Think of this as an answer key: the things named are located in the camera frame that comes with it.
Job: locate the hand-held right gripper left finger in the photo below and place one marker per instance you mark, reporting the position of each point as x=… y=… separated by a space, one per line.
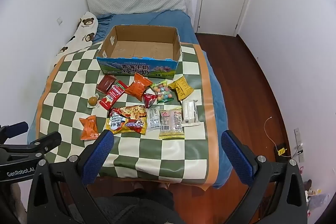
x=98 y=157

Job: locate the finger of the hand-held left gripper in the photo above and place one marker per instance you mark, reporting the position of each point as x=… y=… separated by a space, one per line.
x=14 y=129
x=50 y=140

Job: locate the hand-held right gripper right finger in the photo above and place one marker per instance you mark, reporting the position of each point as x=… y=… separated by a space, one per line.
x=236 y=158

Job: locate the instant noodle packet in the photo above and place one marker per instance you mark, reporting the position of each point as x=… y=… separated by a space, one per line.
x=128 y=117

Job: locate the long red snack packet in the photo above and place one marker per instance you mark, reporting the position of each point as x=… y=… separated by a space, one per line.
x=113 y=94

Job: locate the small white snack packet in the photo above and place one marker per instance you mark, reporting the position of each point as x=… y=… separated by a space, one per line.
x=153 y=120

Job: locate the clear yellow-edged snack packet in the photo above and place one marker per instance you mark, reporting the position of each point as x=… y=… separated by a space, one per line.
x=170 y=124

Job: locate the puffy orange snack packet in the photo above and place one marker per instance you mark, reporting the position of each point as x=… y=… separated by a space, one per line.
x=137 y=87

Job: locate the yellow snack packet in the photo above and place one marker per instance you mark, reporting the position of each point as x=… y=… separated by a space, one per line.
x=181 y=87

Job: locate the colourful gumball bag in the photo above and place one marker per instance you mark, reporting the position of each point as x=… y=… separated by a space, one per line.
x=163 y=92

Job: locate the printed cardboard box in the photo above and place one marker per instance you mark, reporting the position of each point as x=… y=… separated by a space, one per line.
x=136 y=70

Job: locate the flat orange snack packet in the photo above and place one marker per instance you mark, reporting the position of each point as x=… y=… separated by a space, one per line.
x=89 y=128

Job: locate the person's foot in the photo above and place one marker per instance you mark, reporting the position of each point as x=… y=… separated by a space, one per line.
x=138 y=185
x=164 y=185

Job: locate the round yellow wrapped candy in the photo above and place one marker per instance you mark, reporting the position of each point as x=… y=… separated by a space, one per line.
x=92 y=101

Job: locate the green checkered mat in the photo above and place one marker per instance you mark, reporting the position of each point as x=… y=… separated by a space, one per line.
x=157 y=150

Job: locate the grey power strip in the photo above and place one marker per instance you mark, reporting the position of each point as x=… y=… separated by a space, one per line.
x=299 y=140

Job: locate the white wrapped snack packet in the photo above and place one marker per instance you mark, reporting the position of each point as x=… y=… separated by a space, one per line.
x=189 y=111

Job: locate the dark red sauce packet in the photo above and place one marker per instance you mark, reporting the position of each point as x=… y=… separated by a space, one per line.
x=105 y=83

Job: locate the red triangular snack packet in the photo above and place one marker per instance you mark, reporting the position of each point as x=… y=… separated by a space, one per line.
x=149 y=100

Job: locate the floor clutter pile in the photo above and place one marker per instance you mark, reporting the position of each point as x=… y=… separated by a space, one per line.
x=315 y=196

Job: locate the bear print pillow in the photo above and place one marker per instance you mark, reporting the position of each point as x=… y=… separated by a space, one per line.
x=84 y=29

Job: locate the blue bed sheet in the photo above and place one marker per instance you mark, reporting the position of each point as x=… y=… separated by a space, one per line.
x=170 y=19

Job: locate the white wall socket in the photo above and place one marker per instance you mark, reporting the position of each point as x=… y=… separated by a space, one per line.
x=59 y=21

